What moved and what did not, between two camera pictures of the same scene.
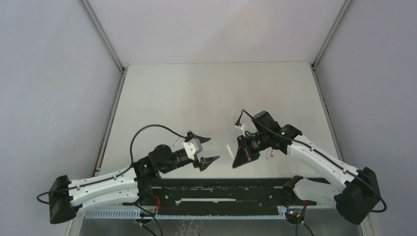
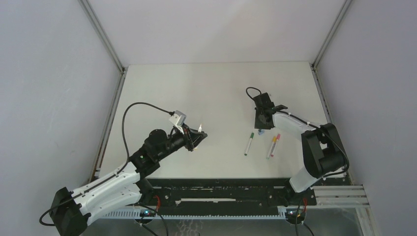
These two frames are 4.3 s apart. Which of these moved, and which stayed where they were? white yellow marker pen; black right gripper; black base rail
Moved: black right gripper
Stayed: black base rail; white yellow marker pen
